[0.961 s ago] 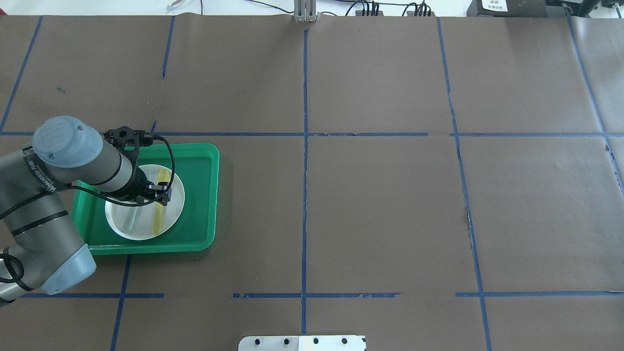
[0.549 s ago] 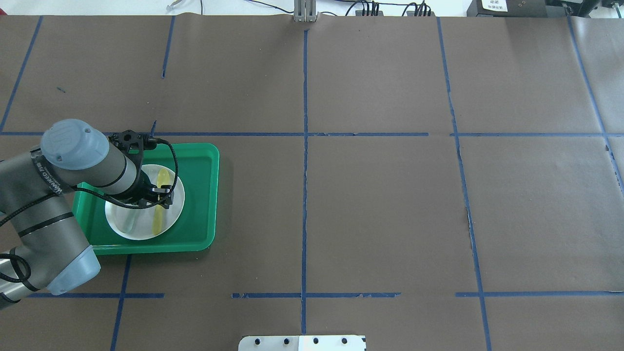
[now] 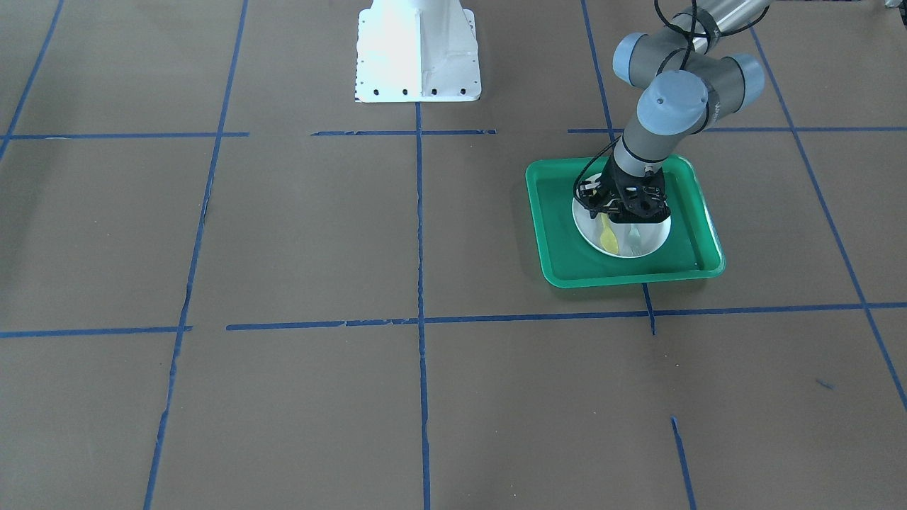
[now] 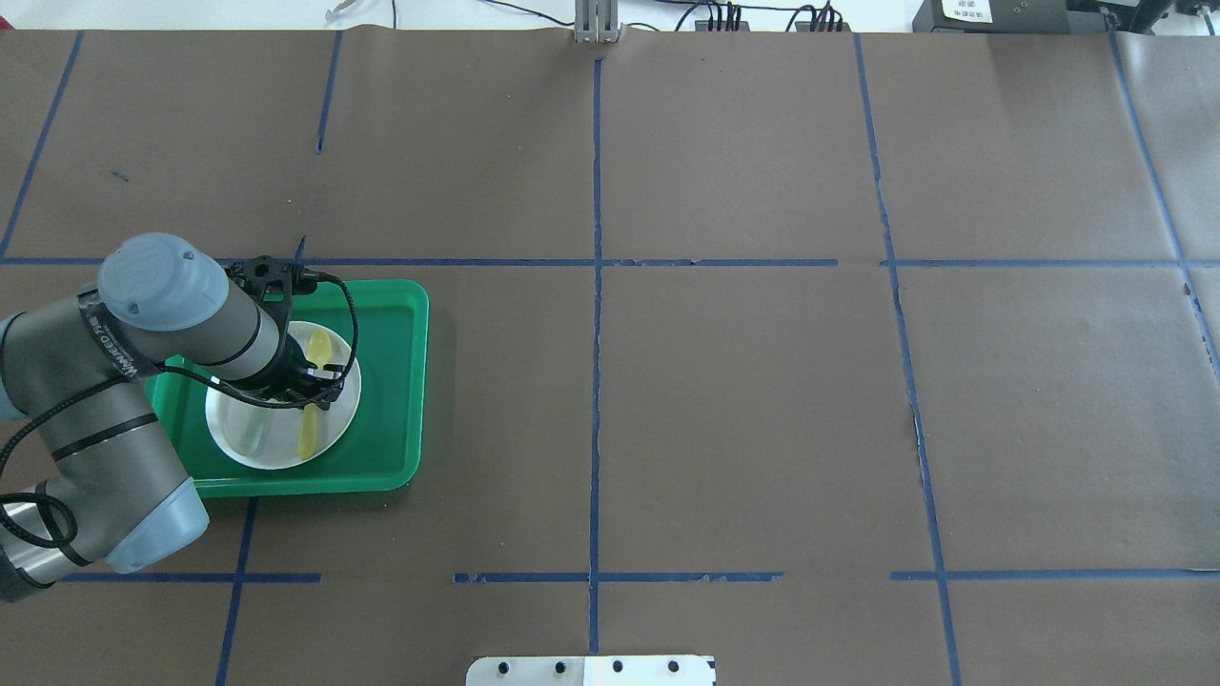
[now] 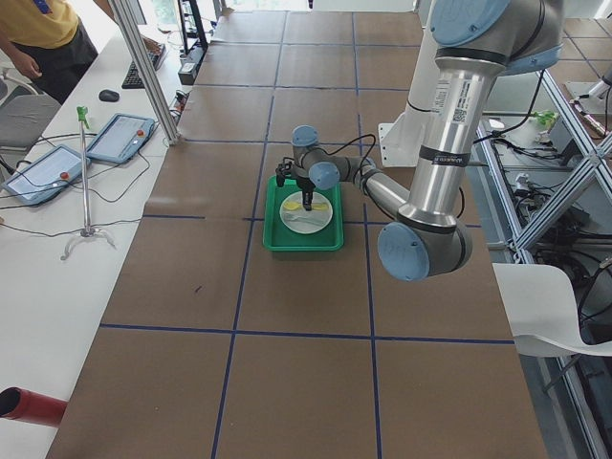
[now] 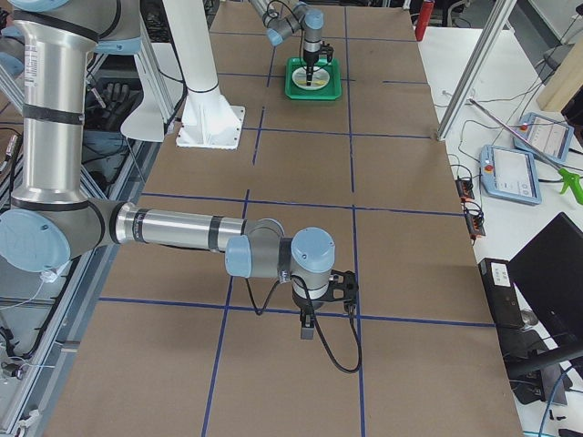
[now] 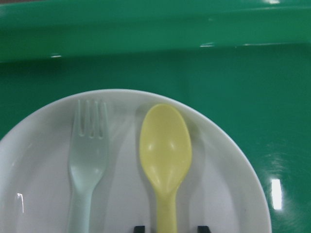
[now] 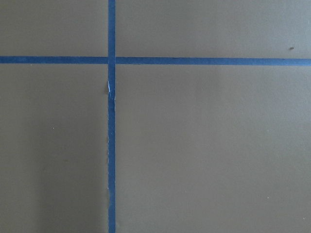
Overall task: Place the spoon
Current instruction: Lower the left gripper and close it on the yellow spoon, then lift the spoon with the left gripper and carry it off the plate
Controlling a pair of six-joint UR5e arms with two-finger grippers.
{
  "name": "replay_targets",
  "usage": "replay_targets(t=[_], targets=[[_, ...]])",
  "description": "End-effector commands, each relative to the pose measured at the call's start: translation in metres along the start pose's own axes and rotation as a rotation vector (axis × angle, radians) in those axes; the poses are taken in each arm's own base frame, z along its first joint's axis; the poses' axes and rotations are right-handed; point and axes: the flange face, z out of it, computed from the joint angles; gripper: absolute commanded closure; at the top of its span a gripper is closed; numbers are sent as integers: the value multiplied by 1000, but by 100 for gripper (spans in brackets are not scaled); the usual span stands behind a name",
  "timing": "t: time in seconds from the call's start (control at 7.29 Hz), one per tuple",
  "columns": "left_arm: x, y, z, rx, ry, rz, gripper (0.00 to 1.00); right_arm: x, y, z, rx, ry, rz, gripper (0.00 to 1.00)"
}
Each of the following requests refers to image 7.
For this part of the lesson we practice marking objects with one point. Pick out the yellow plastic spoon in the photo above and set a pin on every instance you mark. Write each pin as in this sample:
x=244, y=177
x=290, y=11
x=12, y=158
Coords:
x=165, y=155

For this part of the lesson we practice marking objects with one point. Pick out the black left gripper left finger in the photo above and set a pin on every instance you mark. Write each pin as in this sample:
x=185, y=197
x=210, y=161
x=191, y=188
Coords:
x=139, y=229

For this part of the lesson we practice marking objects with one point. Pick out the pale green plastic fork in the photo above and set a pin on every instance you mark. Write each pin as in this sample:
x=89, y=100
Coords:
x=88, y=158

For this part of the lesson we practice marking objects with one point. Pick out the green plastic tray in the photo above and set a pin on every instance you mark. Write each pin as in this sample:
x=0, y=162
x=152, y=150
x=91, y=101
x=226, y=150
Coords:
x=245, y=64

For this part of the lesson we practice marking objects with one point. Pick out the white round plate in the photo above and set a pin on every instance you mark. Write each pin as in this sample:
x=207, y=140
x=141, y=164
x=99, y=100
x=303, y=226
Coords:
x=221, y=189

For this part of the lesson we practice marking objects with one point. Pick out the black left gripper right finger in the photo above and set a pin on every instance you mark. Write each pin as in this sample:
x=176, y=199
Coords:
x=202, y=229

